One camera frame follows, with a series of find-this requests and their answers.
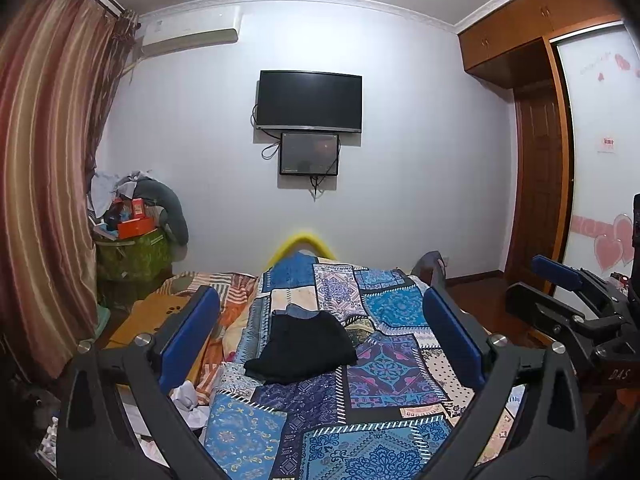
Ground wooden wardrobe with white doors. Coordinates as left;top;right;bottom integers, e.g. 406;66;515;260
456;0;640;306

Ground small black wall monitor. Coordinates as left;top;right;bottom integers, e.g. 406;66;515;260
279;132;341;177

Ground green cloth covered box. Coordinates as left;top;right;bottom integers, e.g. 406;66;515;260
96;230;173;306

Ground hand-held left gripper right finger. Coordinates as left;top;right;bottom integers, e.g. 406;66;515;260
415;265;588;480

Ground black wall television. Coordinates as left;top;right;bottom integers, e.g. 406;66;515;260
256;70;364;135

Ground red box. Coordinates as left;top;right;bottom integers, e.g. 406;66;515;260
111;198;147;222

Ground orange box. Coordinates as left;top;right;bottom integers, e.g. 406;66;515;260
116;216;157;240

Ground white air conditioner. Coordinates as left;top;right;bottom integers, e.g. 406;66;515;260
139;6;242;57

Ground striped brown curtain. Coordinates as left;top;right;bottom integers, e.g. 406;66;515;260
0;0;138;386

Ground blue patchwork blanket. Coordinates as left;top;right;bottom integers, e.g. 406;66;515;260
202;252;501;480

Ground grey white clothes pile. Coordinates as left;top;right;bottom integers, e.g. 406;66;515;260
89;170;153;216

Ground orange striped bed sheet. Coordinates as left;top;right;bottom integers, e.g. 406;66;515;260
162;271;261;411

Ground brown wooden room door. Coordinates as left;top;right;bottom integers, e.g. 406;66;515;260
505;85;573;291

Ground grey purple backpack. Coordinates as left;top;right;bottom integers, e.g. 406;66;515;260
410;251;447;286

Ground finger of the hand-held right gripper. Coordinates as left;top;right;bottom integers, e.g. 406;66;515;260
531;254;630;312
505;281;603;346

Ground white crumpled cloth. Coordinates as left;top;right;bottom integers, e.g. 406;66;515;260
167;380;211;428

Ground pale patterned bed sheet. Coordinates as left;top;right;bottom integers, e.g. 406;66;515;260
465;385;528;480

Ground black pants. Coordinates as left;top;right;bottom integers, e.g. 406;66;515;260
243;310;359;386

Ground pink heart wall sticker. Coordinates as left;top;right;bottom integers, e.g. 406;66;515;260
570;214;638;273

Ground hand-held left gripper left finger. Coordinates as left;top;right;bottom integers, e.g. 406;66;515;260
55;284;231;480

